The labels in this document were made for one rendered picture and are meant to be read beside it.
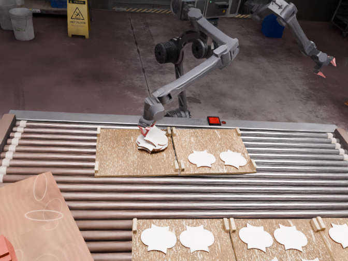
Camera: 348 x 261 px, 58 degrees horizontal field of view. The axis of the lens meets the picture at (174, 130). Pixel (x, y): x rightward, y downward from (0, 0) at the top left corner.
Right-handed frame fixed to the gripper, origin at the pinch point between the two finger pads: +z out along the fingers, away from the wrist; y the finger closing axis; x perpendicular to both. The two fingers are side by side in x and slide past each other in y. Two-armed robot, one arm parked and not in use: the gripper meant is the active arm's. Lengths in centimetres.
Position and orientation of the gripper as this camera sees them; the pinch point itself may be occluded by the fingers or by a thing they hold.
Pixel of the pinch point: (147, 130)
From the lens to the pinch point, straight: 165.8
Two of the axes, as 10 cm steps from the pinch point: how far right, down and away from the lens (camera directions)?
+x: -9.1, -3.4, 2.2
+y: 3.9, -5.7, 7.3
